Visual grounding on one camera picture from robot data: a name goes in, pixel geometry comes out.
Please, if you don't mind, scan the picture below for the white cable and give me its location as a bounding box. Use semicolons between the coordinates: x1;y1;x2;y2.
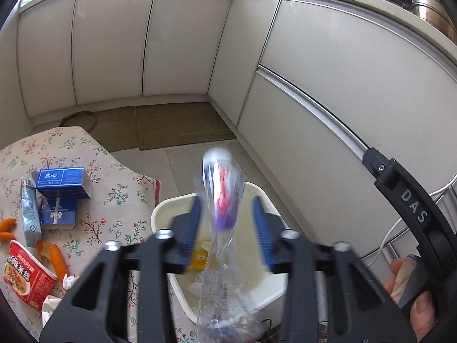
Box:
360;185;457;269

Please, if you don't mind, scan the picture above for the blue almond biscuit box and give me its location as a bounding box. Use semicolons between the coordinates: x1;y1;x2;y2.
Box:
37;196;78;230

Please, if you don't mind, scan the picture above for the red noodle packet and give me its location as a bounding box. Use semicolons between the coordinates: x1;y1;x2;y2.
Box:
3;240;58;311

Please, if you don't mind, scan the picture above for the white trash bin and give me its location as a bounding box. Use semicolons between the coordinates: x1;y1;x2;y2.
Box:
150;182;293;343

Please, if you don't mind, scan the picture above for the white kitchen cabinet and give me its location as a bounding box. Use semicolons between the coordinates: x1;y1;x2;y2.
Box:
0;0;457;260

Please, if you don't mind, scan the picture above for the olive green floor mat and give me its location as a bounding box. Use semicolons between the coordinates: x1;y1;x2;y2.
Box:
85;106;140;153
135;101;238;151

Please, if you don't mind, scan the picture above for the round brown mat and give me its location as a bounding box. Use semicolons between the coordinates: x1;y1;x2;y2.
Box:
59;111;98;131

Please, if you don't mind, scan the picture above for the grey-blue snack packet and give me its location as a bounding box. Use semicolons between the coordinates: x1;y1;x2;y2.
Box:
19;178;43;247

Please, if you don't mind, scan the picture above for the metal cooking pot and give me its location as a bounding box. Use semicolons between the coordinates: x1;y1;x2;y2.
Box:
403;0;456;41

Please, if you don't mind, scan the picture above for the person's right hand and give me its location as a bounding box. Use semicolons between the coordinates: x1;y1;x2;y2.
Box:
384;258;438;337

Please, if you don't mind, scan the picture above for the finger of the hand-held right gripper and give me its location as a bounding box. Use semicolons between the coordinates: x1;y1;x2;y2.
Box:
362;147;398;191

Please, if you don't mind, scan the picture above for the clear plastic bottle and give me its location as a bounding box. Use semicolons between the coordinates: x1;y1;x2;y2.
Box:
194;146;264;343

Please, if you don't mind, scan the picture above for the yellow packet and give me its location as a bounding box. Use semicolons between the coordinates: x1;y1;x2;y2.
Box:
187;248;210;271

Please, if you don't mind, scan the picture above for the blue box with white label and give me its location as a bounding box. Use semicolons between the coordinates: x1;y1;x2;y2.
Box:
31;166;92;200

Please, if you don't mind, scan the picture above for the floral tablecloth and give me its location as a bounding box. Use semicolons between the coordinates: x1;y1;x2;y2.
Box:
0;126;161;343

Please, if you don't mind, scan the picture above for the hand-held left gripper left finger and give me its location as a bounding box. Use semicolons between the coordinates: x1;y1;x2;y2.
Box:
39;196;203;343

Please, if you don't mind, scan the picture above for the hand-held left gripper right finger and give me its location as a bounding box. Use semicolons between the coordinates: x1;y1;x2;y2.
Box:
252;196;419;343

